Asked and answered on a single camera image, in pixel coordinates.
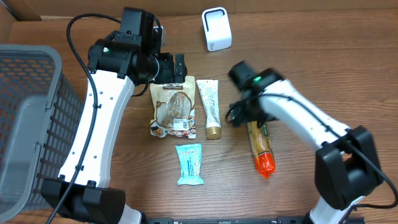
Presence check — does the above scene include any brown snack pouch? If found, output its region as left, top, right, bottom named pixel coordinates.
left=150, top=76, right=197, bottom=139

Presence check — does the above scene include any white tube with gold cap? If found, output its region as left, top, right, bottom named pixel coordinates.
left=196, top=80, right=221, bottom=139

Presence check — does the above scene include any orange pasta package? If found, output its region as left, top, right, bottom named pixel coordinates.
left=247, top=121, right=276, bottom=179

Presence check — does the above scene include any light blue snack packet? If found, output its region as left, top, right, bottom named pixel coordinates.
left=175, top=144, right=204, bottom=185

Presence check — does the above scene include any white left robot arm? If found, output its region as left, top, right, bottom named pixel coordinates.
left=40, top=7, right=187, bottom=223

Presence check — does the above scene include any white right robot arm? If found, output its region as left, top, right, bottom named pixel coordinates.
left=226, top=61, right=383, bottom=223

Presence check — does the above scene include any white barcode scanner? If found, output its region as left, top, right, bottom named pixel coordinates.
left=201, top=7, right=232, bottom=52

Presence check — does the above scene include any grey plastic shopping basket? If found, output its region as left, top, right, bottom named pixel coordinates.
left=1, top=44, right=84, bottom=222

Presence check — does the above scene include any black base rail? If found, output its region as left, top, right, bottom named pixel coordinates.
left=142, top=216, right=365, bottom=224

